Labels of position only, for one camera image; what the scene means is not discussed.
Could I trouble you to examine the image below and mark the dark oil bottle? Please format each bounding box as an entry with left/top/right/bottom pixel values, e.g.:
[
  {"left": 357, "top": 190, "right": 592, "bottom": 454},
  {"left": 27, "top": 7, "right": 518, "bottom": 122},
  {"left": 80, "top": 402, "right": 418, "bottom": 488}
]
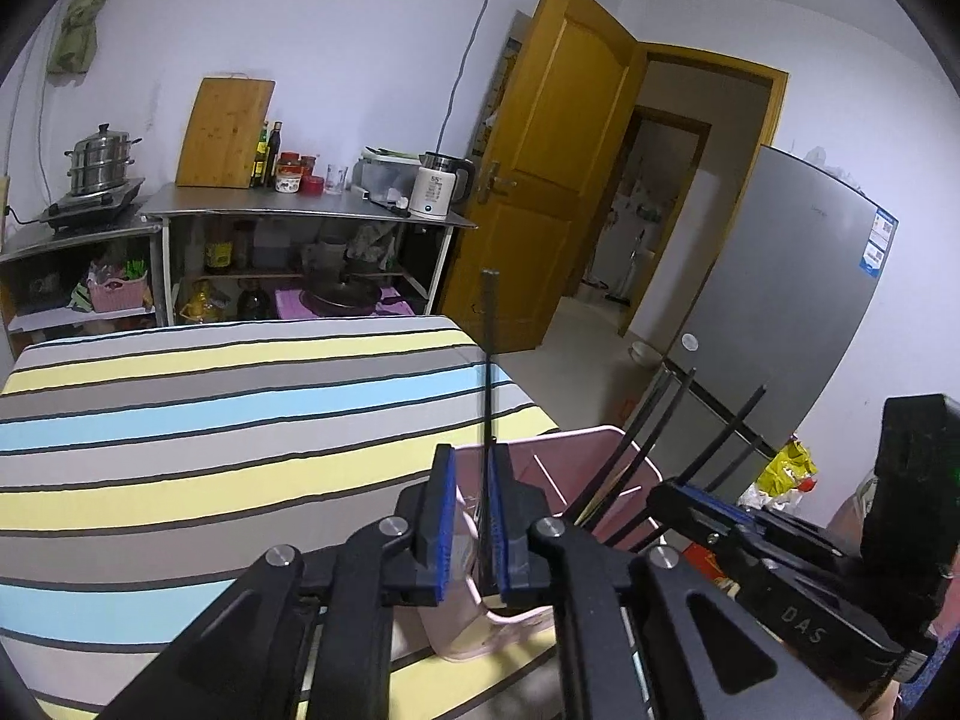
[{"left": 251, "top": 121, "right": 284, "bottom": 189}]

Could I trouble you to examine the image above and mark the white electric kettle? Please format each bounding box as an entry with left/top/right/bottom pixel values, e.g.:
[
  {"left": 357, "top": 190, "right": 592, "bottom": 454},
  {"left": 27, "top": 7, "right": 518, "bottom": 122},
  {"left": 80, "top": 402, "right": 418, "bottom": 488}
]
[{"left": 407, "top": 151, "right": 476, "bottom": 223}]

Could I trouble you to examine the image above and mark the yellow plastic bag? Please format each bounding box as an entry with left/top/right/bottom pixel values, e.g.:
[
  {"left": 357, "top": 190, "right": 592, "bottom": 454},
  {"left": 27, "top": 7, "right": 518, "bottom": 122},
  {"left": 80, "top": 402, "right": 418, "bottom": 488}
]
[{"left": 756, "top": 437, "right": 818, "bottom": 502}]

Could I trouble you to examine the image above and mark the steel kitchen counter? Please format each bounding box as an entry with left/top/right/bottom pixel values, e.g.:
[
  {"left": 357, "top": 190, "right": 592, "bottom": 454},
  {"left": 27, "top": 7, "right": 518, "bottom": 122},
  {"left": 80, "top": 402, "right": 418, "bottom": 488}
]
[{"left": 142, "top": 184, "right": 479, "bottom": 325}]

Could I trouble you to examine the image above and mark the dark frying pan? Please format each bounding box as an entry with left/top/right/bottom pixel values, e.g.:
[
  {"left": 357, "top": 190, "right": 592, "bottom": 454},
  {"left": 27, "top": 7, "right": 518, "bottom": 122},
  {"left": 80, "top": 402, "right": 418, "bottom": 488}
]
[{"left": 300, "top": 277, "right": 385, "bottom": 317}]

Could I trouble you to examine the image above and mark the pink plastic cutlery holder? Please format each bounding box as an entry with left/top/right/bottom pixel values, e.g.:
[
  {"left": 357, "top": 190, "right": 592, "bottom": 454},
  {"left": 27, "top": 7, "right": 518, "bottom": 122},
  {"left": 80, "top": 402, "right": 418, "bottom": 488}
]
[{"left": 416, "top": 426, "right": 665, "bottom": 662}]

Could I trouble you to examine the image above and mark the yellow wooden door frame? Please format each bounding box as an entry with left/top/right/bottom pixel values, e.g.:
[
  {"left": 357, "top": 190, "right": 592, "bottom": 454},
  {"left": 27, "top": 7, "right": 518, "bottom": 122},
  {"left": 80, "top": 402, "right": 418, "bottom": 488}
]
[{"left": 619, "top": 41, "right": 790, "bottom": 338}]

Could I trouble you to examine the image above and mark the grey wall cable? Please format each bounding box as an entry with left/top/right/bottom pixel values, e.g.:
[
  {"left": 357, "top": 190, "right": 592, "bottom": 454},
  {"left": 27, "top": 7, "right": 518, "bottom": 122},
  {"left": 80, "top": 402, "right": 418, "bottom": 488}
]
[{"left": 439, "top": 0, "right": 512, "bottom": 155}]

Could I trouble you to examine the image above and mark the clear plastic storage box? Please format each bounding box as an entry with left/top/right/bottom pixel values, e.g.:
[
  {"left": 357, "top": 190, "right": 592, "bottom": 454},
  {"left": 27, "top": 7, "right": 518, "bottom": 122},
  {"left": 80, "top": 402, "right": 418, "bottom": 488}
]
[{"left": 352, "top": 148, "right": 421, "bottom": 200}]

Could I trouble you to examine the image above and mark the wooden cutting board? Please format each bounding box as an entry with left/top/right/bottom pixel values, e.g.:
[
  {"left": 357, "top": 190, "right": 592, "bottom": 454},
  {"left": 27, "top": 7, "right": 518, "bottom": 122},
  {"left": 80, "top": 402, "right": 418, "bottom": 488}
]
[{"left": 175, "top": 75, "right": 276, "bottom": 189}]

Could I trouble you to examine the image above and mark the grey refrigerator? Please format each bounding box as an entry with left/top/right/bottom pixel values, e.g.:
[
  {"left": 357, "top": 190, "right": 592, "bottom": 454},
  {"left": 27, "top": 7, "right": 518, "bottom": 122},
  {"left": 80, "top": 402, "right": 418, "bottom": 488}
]
[{"left": 628, "top": 144, "right": 899, "bottom": 518}]

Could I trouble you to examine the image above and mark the yellow wooden door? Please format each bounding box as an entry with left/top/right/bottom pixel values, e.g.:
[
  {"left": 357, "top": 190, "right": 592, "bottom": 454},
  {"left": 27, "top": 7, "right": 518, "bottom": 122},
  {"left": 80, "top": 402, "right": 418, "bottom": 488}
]
[{"left": 439, "top": 0, "right": 647, "bottom": 353}]

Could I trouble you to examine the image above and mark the pink plastic basket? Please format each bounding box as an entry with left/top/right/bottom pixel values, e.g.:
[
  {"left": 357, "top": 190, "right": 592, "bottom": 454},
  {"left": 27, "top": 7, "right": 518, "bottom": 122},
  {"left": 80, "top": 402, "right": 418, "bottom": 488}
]
[{"left": 88, "top": 277, "right": 148, "bottom": 314}]

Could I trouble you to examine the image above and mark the green hanging cloth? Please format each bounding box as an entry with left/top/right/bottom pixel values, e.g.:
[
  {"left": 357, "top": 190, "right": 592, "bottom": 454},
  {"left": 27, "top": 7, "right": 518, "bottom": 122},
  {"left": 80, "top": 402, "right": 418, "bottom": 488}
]
[{"left": 46, "top": 0, "right": 125, "bottom": 76}]

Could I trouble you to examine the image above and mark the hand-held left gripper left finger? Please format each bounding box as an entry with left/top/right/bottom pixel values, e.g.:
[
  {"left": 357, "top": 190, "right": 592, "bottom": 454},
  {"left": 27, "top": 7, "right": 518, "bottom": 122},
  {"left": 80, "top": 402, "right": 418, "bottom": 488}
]
[{"left": 97, "top": 444, "right": 460, "bottom": 720}]

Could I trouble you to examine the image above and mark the black induction cooker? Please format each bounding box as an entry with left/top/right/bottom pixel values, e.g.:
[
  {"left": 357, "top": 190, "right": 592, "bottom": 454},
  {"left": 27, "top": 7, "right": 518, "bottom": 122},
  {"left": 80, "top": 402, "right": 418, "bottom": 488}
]
[{"left": 39, "top": 178, "right": 146, "bottom": 233}]

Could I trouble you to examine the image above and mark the red lidded jar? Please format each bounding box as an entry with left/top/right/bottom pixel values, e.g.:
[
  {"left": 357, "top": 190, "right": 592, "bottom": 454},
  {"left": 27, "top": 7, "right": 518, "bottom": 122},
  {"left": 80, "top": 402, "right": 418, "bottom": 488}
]
[{"left": 274, "top": 152, "right": 325, "bottom": 197}]

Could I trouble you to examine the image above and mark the stainless steel steamer pot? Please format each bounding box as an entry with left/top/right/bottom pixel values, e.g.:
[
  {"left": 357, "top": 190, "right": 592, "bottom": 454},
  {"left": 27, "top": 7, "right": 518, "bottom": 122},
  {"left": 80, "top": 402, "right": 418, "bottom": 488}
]
[{"left": 63, "top": 124, "right": 142, "bottom": 197}]

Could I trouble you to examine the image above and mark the low steel shelf unit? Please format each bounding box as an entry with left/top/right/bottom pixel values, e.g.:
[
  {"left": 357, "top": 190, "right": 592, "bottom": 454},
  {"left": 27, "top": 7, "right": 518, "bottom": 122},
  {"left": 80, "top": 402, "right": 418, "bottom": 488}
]
[{"left": 0, "top": 217, "right": 164, "bottom": 350}]

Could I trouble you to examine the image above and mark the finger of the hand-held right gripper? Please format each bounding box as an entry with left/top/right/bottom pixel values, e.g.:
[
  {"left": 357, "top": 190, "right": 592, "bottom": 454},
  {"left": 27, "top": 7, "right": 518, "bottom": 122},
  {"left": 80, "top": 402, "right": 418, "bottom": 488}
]
[{"left": 647, "top": 478, "right": 862, "bottom": 592}]

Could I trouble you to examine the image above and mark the yellow cooking oil bottle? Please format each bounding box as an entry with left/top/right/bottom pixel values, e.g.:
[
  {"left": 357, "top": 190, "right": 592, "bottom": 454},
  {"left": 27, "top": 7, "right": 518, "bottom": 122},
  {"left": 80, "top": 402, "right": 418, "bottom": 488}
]
[{"left": 180, "top": 281, "right": 227, "bottom": 324}]

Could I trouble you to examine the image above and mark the striped tablecloth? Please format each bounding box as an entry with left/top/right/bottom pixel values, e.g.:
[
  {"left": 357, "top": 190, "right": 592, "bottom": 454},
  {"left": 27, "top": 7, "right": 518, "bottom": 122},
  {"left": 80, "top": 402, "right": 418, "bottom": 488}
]
[{"left": 0, "top": 315, "right": 646, "bottom": 720}]

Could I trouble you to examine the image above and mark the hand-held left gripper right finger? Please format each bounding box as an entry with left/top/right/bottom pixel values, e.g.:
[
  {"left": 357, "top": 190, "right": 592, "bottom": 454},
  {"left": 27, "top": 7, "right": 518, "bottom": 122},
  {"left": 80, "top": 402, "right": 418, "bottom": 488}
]
[{"left": 486, "top": 445, "right": 860, "bottom": 720}]

